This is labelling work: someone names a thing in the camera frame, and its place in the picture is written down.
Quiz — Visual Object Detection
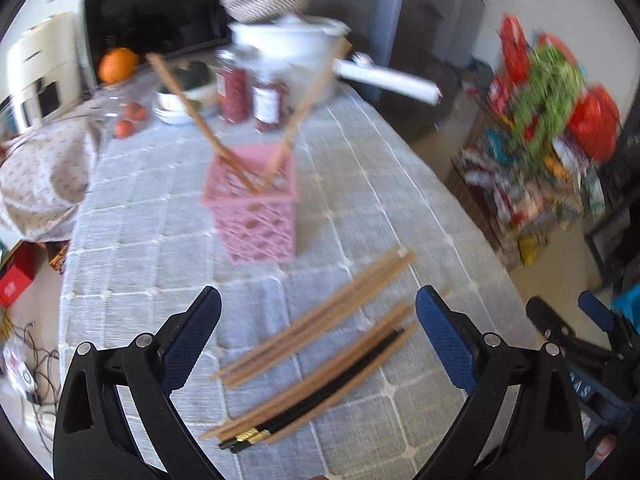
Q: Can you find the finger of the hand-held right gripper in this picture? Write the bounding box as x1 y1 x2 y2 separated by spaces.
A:
526 296 621 357
578 290 640 356

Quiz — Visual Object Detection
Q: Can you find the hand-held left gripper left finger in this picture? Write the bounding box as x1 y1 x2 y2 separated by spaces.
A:
52 285 223 480

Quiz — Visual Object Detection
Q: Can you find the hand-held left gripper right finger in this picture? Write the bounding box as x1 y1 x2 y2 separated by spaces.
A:
415 285 587 480

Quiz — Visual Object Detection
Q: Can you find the black chopstick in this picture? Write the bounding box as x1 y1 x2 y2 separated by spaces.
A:
227 332 407 455
217 327 405 450

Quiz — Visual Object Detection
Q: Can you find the bunch of wooden chopsticks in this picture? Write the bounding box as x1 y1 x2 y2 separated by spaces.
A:
200 247 421 446

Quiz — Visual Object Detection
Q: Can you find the pink plastic utensil basket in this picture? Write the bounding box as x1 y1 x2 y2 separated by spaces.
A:
202 142 299 266

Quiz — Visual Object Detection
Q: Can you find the wooden chopstick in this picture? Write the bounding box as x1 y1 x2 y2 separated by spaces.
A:
146 52 258 194
260 40 353 192

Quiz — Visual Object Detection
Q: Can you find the person's right hand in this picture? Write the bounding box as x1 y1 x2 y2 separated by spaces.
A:
587 434 622 476

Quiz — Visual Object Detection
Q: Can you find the blue plastic stool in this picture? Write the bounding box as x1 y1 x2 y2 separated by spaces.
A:
612 296 640 332

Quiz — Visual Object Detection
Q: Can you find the grey checked tablecloth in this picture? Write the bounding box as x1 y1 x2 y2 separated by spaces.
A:
60 75 538 480

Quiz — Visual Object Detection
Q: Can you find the red box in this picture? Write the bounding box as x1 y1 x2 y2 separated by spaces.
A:
0 240 41 308

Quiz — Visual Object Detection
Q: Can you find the red plastic bag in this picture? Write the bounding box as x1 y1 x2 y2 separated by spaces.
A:
567 87 621 163

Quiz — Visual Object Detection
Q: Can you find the bunch of green vegetables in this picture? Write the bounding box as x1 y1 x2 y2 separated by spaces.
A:
510 45 586 161

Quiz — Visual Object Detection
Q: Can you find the white plate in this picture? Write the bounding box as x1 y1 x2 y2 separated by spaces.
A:
152 95 201 126

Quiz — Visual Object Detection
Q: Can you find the jar of red contents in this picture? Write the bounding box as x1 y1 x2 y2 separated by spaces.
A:
216 50 251 125
252 77 288 133

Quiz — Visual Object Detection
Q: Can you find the white bowl of vegetables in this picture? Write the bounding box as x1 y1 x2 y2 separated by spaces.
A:
156 61 218 111

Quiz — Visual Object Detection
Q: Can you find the orange fruit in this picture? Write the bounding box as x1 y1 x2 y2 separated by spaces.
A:
98 47 140 85

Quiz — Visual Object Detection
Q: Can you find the cream kitchen appliance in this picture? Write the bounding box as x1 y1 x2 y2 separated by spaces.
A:
5 12 88 133

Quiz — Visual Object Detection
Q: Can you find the black microwave oven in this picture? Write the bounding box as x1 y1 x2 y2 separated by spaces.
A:
77 0 256 96

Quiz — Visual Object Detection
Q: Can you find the black wire storage rack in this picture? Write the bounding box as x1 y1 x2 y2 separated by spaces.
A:
450 15 621 266

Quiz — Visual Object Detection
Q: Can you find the tangle of cables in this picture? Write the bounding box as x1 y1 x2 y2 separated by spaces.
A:
0 320 66 411

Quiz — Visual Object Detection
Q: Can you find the white pot with handle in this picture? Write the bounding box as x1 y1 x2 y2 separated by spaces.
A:
230 15 443 121

